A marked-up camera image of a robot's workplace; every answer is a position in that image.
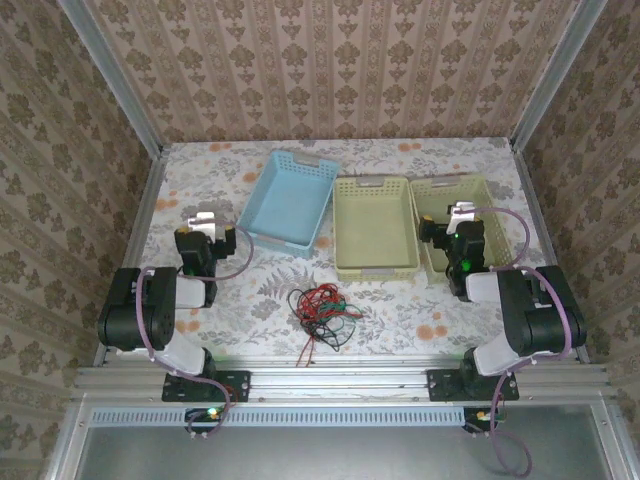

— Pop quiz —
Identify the pale yellow plastic basket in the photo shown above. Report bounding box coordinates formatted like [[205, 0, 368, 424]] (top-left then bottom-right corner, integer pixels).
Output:
[[332, 174, 421, 282], [409, 173, 516, 286]]

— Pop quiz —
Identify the blue plastic basket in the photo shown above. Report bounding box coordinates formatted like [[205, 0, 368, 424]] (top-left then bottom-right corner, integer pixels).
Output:
[[235, 150, 342, 259]]

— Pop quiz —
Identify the green cable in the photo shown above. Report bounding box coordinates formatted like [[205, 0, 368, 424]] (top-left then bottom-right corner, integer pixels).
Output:
[[312, 294, 364, 332]]

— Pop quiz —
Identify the red cable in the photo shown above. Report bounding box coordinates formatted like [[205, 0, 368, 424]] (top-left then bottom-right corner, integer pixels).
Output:
[[293, 283, 352, 369]]

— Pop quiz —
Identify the black cable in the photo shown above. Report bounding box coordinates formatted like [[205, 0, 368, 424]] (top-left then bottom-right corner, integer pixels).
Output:
[[287, 288, 357, 352]]

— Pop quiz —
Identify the aluminium mounting beam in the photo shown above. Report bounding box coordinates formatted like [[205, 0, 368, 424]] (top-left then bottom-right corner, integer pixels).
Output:
[[74, 363, 610, 402]]

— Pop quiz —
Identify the grey metal panel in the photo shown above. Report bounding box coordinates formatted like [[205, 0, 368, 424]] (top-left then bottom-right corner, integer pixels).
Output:
[[47, 399, 640, 480]]

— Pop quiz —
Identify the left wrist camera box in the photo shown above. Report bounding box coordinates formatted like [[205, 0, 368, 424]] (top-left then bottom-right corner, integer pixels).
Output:
[[187, 211, 217, 242]]

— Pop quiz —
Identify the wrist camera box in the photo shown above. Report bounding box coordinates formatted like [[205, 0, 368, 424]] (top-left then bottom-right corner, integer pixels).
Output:
[[447, 200, 477, 227], [187, 211, 217, 242]]

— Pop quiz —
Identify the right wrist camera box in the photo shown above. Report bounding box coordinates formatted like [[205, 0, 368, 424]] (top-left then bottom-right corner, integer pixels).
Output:
[[447, 200, 477, 227]]

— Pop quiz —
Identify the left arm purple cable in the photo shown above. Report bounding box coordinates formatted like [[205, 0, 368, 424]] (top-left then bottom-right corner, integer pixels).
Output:
[[135, 223, 256, 440]]

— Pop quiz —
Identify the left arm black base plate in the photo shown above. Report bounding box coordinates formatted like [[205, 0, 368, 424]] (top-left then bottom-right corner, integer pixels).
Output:
[[161, 369, 251, 403]]

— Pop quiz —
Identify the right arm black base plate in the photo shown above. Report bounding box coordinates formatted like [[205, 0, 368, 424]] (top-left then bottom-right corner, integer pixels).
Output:
[[426, 368, 520, 402]]

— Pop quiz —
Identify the aluminium frame post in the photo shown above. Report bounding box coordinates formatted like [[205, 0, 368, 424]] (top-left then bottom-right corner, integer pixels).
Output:
[[509, 0, 609, 151], [57, 0, 165, 155]]

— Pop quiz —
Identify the white slotted cable duct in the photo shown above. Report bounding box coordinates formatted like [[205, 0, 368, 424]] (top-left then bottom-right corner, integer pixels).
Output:
[[91, 407, 466, 426]]

